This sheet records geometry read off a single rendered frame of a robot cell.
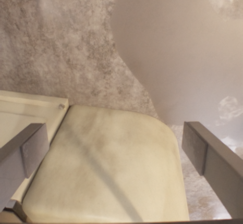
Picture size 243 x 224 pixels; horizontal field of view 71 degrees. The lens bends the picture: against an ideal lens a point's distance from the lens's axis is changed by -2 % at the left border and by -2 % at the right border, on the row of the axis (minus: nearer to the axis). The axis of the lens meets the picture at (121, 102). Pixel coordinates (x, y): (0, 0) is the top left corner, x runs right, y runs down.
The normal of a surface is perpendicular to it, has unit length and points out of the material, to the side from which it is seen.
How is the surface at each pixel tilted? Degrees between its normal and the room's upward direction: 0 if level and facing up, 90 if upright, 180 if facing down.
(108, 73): 0
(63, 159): 90
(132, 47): 0
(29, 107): 90
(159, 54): 0
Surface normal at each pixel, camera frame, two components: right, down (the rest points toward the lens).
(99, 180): 0.07, -0.77
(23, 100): -0.11, 0.63
